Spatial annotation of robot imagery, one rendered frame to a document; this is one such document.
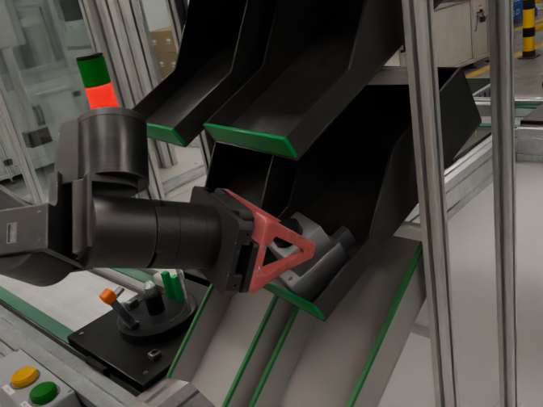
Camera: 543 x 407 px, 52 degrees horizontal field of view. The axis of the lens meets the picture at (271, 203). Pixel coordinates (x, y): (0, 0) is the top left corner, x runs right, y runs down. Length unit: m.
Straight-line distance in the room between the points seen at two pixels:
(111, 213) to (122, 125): 0.08
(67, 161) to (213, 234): 0.13
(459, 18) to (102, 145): 6.83
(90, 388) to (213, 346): 0.23
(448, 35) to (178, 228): 6.65
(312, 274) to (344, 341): 0.16
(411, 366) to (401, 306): 0.39
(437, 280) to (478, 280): 0.61
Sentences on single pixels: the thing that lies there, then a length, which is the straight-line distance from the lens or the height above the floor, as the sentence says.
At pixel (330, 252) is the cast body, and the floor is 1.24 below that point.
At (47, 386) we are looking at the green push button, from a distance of 0.97.
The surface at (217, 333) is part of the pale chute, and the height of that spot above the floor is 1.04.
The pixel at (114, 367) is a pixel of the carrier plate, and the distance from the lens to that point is 0.95.
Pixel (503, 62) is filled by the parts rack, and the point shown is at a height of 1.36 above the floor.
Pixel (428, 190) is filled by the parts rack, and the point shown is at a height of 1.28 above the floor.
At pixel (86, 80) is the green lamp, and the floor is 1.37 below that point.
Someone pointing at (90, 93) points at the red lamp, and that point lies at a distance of 1.09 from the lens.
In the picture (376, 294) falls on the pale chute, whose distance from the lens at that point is 0.66.
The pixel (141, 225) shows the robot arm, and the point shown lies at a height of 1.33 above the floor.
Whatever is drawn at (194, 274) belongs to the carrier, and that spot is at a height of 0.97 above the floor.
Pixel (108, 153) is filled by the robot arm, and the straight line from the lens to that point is 0.45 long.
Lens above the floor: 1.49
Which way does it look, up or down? 22 degrees down
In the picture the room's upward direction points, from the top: 11 degrees counter-clockwise
